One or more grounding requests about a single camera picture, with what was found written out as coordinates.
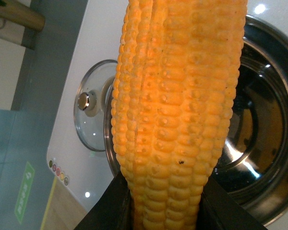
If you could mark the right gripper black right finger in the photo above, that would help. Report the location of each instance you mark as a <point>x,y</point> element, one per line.
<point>218,211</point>

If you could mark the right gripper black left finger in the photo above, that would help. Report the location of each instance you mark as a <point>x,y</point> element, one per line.
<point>112,211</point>

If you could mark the glass pot lid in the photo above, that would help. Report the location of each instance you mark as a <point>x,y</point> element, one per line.
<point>90,104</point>

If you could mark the yellow corn cob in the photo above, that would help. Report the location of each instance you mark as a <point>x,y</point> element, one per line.
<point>173,93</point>

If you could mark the white electric cooking pot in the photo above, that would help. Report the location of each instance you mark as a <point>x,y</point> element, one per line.
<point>253,168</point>

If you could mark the wooden plant pot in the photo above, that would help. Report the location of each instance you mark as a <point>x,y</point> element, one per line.
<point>16,12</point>

